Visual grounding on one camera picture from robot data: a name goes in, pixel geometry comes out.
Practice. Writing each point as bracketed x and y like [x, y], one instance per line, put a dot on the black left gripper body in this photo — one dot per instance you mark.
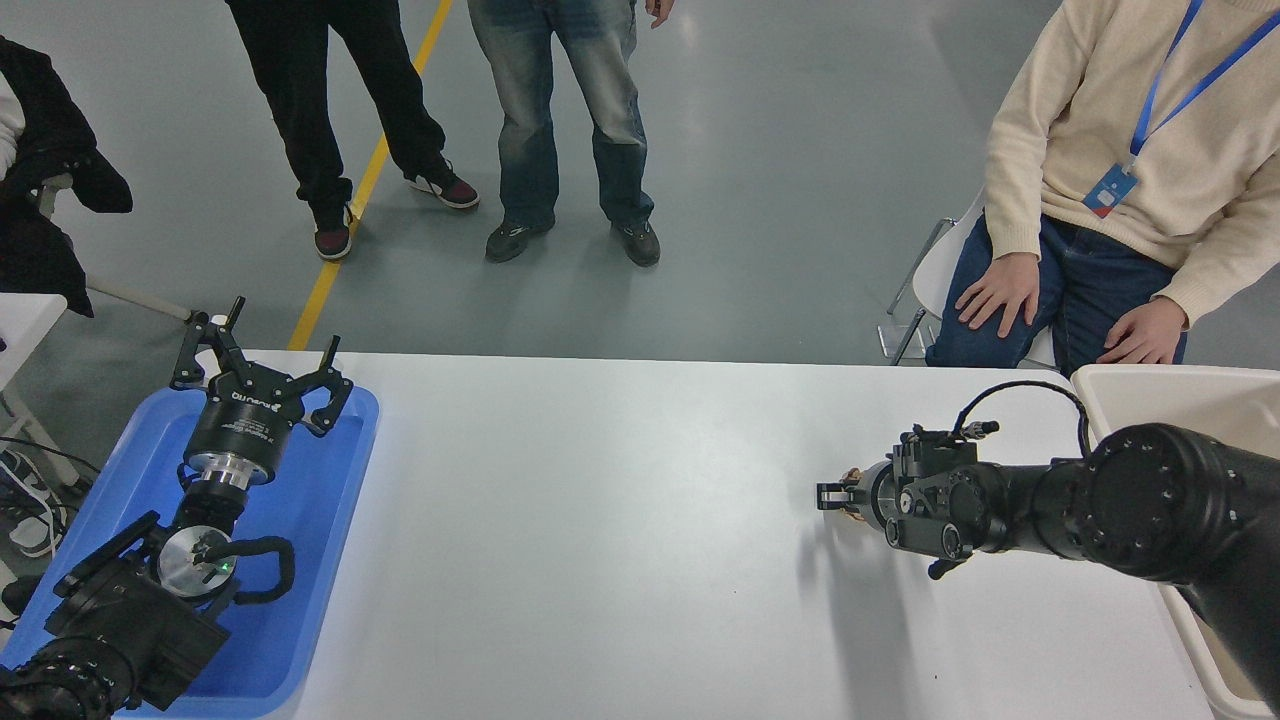
[245, 425]

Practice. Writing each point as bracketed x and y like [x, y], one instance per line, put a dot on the tan paper ball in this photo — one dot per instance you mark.
[853, 473]

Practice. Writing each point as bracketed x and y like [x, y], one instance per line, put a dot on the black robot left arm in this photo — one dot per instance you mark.
[120, 620]

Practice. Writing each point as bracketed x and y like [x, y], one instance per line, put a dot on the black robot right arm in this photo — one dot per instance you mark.
[1150, 500]

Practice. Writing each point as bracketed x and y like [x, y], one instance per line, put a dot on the person's right hand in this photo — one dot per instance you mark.
[1000, 290]

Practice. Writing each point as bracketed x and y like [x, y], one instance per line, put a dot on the person's left hand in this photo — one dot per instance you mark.
[1150, 335]
[660, 10]

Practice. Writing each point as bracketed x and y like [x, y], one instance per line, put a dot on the blue plastic tray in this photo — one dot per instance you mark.
[320, 520]

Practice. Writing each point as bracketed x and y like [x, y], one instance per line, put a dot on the white chair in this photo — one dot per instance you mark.
[940, 270]

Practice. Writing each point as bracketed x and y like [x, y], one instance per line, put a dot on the person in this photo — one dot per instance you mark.
[300, 80]
[1100, 100]
[45, 150]
[530, 100]

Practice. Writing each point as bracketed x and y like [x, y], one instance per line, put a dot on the large pale bin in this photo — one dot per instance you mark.
[1180, 395]

